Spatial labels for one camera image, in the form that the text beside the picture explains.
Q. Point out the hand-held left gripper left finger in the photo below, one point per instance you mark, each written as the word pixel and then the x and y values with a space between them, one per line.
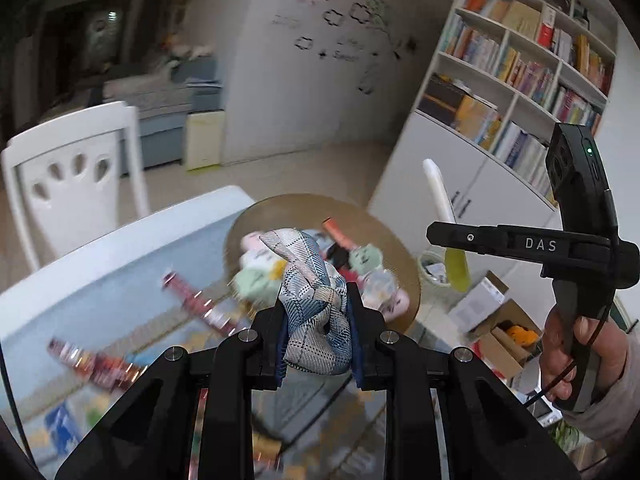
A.
pixel 270 342

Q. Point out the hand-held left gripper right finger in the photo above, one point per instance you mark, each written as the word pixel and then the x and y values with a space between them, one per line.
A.
pixel 366 355

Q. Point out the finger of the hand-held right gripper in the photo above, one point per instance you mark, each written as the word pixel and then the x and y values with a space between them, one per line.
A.
pixel 465 237

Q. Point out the plaid cloth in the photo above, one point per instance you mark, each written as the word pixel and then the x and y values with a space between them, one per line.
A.
pixel 315 310

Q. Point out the round wooden tray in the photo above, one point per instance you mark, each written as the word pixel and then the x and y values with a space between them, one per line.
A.
pixel 300 210

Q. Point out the person's right forearm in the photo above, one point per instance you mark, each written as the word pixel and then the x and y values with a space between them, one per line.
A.
pixel 612 410

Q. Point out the white desktop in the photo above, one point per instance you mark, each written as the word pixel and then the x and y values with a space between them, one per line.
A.
pixel 150 240

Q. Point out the person's right hand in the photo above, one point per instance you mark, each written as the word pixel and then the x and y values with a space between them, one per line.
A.
pixel 552 360

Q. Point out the small trash bin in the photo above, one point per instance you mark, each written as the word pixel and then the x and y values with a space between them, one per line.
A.
pixel 431 270

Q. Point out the white yellow plastic seat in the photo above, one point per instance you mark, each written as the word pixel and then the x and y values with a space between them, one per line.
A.
pixel 440 190

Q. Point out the green sock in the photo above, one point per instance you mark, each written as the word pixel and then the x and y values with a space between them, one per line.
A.
pixel 366 259
pixel 255 285

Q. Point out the white cardboard box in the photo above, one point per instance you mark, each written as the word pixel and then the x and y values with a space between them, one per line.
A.
pixel 477 300

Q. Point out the pink white sock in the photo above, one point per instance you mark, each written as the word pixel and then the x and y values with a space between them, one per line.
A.
pixel 387 295

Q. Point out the white bookcase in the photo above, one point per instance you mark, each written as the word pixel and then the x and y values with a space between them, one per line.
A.
pixel 440 170

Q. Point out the short red snack strip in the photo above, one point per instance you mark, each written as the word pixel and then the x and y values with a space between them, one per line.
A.
pixel 200 302

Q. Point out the brown cardboard box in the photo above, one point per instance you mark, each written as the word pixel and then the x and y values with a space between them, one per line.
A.
pixel 500 355

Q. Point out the orange snack stick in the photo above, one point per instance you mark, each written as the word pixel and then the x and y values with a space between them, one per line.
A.
pixel 340 234

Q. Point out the small white appliance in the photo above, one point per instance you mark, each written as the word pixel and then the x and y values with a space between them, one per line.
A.
pixel 544 410

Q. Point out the long red snack strip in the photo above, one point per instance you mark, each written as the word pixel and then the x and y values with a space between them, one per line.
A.
pixel 100 365

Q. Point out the green plant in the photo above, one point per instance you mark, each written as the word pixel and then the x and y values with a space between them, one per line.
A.
pixel 565 435

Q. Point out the shelved books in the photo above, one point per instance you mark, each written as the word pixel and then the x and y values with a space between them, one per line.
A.
pixel 520 70

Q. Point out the pale yellow box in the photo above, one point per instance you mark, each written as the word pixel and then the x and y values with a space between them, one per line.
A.
pixel 204 140

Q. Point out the blue packet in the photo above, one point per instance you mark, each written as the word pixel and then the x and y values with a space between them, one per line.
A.
pixel 62 425

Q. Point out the grey blue bed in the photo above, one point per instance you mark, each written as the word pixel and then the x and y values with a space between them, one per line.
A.
pixel 165 95

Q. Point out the white chair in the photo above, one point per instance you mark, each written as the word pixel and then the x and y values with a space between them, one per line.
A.
pixel 70 135

